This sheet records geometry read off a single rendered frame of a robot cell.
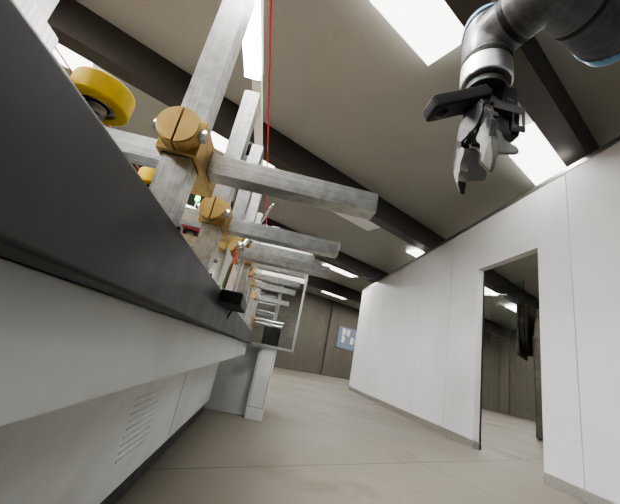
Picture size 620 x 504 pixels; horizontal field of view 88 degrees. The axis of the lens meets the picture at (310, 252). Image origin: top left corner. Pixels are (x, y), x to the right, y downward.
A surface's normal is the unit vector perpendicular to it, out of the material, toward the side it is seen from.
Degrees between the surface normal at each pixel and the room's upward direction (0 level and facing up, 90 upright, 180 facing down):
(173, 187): 90
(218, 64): 90
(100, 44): 90
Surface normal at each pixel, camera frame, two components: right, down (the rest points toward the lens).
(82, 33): 0.60, -0.14
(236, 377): 0.14, -0.29
